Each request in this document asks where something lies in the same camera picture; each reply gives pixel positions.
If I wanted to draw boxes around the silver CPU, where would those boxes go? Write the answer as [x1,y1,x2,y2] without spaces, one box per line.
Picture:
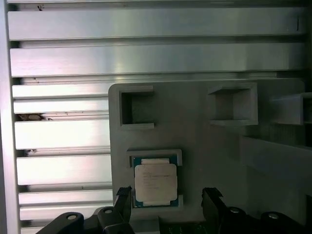
[131,157,180,208]

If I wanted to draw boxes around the green RAM stick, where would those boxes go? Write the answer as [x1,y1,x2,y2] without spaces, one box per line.
[165,223,211,234]

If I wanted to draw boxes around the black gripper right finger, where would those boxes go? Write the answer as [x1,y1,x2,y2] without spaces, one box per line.
[201,187,310,234]

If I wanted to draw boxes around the grey parts rack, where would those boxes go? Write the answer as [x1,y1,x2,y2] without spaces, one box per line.
[108,79,312,234]

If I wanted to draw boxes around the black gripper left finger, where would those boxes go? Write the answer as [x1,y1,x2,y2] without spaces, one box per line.
[42,186,135,234]

